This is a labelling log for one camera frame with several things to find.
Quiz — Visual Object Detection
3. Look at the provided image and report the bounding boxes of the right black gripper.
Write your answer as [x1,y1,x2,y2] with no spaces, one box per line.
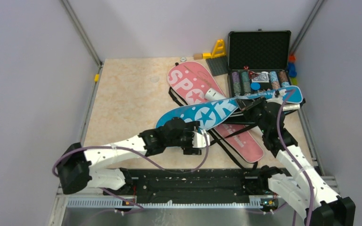
[235,96,269,134]

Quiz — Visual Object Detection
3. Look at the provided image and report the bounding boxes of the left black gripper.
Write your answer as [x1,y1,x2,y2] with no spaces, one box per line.
[166,121,202,153]

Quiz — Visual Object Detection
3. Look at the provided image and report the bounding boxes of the blue racket cover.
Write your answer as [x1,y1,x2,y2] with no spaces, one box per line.
[156,86,304,130]

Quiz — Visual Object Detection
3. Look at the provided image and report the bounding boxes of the white shuttlecock tube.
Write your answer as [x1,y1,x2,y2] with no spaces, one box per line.
[205,88,227,101]

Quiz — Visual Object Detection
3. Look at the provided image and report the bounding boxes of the clear tube lid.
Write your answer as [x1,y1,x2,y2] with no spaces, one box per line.
[150,76,160,83]

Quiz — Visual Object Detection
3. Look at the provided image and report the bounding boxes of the blue badminton racket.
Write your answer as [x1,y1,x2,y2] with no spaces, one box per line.
[282,104,301,112]

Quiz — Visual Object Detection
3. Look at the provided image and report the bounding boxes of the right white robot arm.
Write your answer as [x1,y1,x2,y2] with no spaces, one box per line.
[237,97,356,226]

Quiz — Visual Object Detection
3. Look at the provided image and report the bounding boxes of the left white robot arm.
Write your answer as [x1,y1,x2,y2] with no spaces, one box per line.
[52,117,210,195]

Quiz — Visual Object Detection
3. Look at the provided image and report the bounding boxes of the black poker chip case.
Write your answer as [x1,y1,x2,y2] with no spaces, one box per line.
[227,30,292,97]

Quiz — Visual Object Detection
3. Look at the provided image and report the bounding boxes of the dark grey building plate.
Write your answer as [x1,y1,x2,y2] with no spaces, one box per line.
[206,56,228,76]

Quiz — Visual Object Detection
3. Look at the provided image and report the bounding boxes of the pink racket cover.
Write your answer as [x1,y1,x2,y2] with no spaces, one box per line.
[167,61,264,163]

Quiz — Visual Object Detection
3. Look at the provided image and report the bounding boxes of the yellow letter A toy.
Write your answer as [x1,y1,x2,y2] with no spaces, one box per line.
[202,39,226,59]

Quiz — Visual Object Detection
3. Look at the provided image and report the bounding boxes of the coloured toys in corner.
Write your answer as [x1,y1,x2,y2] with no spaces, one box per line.
[288,55,298,85]

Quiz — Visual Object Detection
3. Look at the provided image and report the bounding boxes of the small wooden block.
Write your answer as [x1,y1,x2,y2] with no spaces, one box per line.
[193,53,203,60]

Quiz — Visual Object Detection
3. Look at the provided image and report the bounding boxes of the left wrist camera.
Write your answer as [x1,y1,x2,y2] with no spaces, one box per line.
[192,129,210,148]

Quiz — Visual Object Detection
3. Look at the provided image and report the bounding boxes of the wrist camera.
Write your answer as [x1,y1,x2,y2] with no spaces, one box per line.
[266,90,288,105]
[192,129,210,148]

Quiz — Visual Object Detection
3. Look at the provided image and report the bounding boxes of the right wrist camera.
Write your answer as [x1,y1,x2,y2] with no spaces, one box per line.
[266,90,288,105]

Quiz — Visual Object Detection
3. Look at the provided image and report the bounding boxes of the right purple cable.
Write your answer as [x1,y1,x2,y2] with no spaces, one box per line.
[276,89,314,226]

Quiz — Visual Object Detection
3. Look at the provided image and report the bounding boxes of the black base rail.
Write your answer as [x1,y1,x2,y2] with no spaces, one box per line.
[93,168,289,207]

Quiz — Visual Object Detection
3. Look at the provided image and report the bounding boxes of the yellow clip on frame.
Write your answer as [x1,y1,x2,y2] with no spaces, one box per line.
[94,73,99,82]

